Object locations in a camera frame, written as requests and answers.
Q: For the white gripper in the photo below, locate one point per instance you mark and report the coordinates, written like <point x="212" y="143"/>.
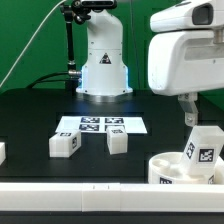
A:
<point x="187" y="52"/>

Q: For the white round stool seat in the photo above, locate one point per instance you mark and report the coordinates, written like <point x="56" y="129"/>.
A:
<point x="164" y="169"/>

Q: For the paper sheet with markers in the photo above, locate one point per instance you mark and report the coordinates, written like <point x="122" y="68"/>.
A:
<point x="96" y="124"/>

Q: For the black camera on stand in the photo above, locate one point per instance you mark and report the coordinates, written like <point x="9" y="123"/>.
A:
<point x="99" y="4"/>

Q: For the white left border rail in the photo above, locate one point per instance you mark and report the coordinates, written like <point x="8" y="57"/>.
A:
<point x="2" y="152"/>

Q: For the white border rail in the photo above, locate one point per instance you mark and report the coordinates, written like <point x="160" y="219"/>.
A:
<point x="114" y="197"/>
<point x="2" y="152"/>

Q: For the white front border rail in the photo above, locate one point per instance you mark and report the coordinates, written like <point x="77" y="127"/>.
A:
<point x="114" y="197"/>

